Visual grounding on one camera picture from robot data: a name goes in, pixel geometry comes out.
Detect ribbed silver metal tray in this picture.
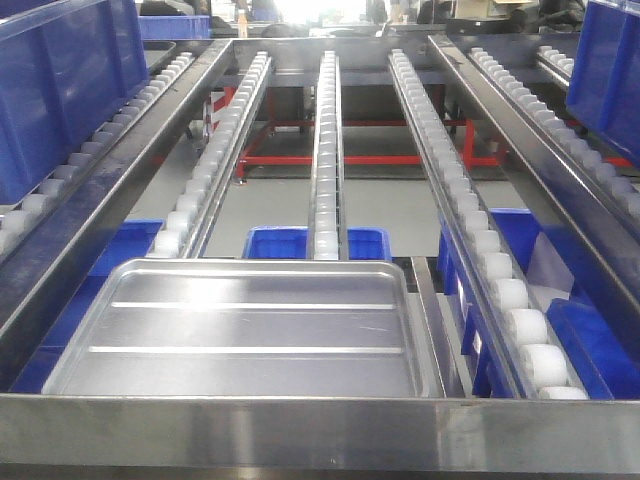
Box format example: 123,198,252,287
43,259,433,398

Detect centre white roller track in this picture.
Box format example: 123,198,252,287
307,50,349,261

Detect white roller track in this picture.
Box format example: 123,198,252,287
389,49,589,400
147,51,272,259
307,50,349,261

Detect small blue bin centre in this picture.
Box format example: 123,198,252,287
242,226,392,261

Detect left white roller track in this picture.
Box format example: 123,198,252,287
147,51,272,259

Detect blue bin lower left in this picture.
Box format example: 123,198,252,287
9,219,162,394

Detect far left roller track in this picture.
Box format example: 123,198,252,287
1,51,195,258

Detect right white roller track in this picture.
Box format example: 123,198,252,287
389,49,589,400

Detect blue bin lower right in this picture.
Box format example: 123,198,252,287
437,208,639,400

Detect large blue bin left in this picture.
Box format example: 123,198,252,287
1,1,148,204

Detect large blue bin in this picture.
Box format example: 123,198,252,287
1,1,148,204
566,1,639,165

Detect far right roller track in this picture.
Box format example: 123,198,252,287
469,47,639,221

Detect large blue bin right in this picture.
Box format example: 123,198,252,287
566,1,639,165

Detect red metal floor frame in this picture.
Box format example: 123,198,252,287
237,84,506,181

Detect steel shelf front rail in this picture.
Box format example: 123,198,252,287
1,394,639,475

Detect left steel divider rail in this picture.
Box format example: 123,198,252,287
1,40,234,391

